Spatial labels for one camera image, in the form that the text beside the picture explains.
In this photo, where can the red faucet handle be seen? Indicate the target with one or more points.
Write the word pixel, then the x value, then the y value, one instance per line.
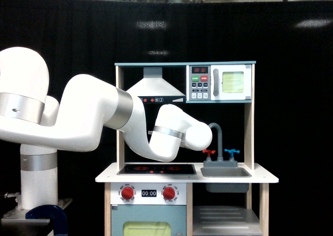
pixel 208 153

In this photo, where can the black toy stovetop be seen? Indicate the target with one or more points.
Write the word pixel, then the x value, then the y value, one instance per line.
pixel 157 169

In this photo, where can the blue C-clamp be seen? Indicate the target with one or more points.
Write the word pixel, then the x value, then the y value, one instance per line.
pixel 52 212

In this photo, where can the red stove knob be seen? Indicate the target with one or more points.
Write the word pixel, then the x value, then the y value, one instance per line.
pixel 168 193
pixel 127 193

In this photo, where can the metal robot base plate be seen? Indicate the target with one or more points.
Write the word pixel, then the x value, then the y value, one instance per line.
pixel 17 215

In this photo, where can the wooden toy kitchen frame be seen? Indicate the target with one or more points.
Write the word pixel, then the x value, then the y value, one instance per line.
pixel 236 120

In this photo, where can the left red stove knob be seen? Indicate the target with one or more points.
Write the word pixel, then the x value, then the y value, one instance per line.
pixel 127 193

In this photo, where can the right red stove knob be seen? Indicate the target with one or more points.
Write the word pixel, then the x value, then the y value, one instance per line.
pixel 168 193

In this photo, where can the black curtain backdrop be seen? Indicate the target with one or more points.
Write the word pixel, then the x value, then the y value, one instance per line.
pixel 290 42

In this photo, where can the teal toy oven door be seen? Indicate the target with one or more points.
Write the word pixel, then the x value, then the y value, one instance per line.
pixel 148 220

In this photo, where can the white toy microwave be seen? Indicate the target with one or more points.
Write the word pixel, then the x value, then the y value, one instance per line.
pixel 219 82

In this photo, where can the blue faucet handle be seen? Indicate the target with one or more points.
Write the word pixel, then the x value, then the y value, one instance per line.
pixel 232 152

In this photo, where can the grey toy faucet spout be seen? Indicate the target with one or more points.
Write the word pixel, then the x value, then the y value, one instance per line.
pixel 219 140

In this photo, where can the grey range hood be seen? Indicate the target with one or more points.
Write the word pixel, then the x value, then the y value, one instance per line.
pixel 153 89

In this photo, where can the grey lower shelf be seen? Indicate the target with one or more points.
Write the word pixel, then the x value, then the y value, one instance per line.
pixel 225 220

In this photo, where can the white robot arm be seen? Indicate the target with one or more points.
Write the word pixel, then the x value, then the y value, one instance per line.
pixel 43 125

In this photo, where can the grey toy sink basin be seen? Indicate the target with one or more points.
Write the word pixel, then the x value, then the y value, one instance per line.
pixel 225 169

